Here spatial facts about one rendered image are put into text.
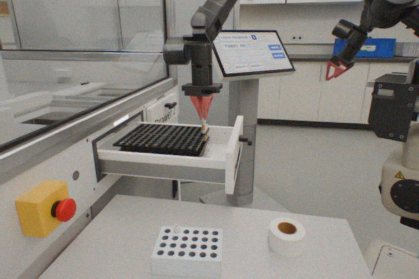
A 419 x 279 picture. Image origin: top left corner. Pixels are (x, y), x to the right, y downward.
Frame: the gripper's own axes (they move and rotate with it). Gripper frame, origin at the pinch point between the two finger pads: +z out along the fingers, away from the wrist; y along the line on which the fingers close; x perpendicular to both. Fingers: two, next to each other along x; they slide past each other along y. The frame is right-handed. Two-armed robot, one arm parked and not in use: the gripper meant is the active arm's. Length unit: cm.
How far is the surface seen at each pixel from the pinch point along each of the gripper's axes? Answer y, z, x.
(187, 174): 0.1, 10.0, -16.2
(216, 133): 2.0, 7.7, 8.1
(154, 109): -22.3, 2.7, 16.1
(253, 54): 6, -12, 92
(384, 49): 142, -5, 307
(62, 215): -14.7, 7.4, -38.8
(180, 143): -4.1, 5.1, -8.7
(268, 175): 16, 93, 149
